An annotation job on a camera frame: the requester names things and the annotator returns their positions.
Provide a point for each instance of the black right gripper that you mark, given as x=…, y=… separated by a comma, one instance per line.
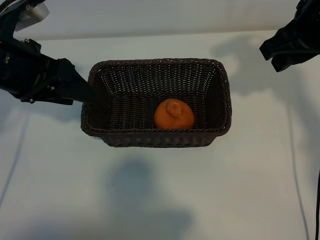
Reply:
x=307, y=30

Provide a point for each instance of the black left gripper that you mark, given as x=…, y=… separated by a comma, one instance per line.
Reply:
x=25, y=67

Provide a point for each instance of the dark brown wicker basket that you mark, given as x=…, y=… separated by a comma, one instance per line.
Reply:
x=125, y=112

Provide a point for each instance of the orange fruit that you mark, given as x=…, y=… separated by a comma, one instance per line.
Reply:
x=172, y=120

